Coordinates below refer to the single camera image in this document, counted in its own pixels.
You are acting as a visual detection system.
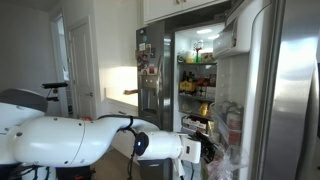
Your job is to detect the red label container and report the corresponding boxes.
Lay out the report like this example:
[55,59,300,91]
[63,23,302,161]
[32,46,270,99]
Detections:
[226,109,244,144]

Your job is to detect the open fridge door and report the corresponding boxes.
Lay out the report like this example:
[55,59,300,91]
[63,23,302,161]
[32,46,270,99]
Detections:
[209,0,320,180]

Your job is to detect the clear plastic bag with meat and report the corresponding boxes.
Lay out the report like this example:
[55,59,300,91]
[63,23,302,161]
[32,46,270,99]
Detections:
[206,144,249,180]

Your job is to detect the stainless steel fridge body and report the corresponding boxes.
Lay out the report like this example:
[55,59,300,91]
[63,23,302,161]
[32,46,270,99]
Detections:
[135,19,234,180]

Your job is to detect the white room door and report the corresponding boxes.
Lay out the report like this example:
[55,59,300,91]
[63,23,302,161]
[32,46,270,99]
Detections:
[68,18,99,119]

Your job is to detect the white kitchen cabinet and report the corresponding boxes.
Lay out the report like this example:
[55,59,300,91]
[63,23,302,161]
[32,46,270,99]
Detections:
[104,98,139,161]
[143,0,231,24]

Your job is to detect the fridge magnet photo cluster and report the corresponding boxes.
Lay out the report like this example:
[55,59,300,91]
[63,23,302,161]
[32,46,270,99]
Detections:
[135,28,158,76]

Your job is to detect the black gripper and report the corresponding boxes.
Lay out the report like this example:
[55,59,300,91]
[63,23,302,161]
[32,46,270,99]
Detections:
[193,131,224,164]

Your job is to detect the yellow food item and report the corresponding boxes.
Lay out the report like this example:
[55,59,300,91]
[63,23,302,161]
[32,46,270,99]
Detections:
[199,102,210,118]

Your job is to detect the yellow box in fridge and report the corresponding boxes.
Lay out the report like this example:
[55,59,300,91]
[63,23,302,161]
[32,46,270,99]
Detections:
[179,80,198,95]

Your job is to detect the white upper kitchen cabinet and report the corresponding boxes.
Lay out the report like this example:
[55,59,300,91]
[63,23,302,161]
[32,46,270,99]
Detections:
[143,0,231,24]

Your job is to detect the black box with red mark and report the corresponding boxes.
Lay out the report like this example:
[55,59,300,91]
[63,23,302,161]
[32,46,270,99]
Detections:
[54,165,96,180]

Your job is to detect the white lower kitchen cabinet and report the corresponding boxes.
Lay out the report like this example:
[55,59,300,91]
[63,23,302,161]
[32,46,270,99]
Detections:
[104,98,139,161]

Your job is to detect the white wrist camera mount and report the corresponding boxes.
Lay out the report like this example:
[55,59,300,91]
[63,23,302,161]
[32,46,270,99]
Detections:
[179,134,202,164]

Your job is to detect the red and white carton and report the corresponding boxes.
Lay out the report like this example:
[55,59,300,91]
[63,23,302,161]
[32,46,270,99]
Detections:
[181,115,209,133]

